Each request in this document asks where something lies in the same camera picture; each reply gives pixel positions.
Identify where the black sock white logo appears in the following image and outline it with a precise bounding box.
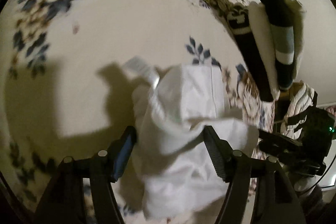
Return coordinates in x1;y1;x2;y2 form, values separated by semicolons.
226;3;273;102

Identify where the beige sock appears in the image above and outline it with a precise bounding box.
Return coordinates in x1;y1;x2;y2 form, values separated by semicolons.
284;0;306;80

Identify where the white black striped cloth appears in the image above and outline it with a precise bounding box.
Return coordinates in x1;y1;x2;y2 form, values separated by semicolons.
280;81;315;139

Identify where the black grey striped sock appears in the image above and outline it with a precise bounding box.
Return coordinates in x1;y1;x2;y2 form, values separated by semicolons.
260;0;294;90

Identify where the white small garment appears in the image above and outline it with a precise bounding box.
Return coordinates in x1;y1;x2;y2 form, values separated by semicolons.
124;56;258;220

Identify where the floral fleece blanket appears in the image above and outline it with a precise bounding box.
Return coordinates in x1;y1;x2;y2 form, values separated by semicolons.
1;0;273;223

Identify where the cream sock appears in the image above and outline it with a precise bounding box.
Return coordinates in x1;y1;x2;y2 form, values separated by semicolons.
248;1;280;100

